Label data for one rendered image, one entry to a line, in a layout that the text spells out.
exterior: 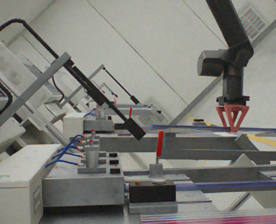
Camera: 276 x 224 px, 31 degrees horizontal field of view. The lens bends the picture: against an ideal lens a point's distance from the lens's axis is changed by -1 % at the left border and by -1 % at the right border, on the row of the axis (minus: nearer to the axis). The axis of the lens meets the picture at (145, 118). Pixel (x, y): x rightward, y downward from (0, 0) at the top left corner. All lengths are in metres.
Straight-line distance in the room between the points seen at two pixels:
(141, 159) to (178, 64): 3.44
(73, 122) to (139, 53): 6.54
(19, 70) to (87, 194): 1.30
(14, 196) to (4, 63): 1.42
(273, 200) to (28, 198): 0.97
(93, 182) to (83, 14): 7.92
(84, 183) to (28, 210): 0.15
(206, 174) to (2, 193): 0.62
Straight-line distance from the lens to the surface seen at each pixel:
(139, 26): 8.68
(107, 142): 1.95
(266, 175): 1.17
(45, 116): 1.92
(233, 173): 1.23
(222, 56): 1.36
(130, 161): 5.55
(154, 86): 8.62
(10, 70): 2.08
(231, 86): 1.37
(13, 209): 0.71
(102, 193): 0.83
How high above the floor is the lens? 1.24
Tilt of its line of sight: 5 degrees down
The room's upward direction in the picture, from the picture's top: 44 degrees counter-clockwise
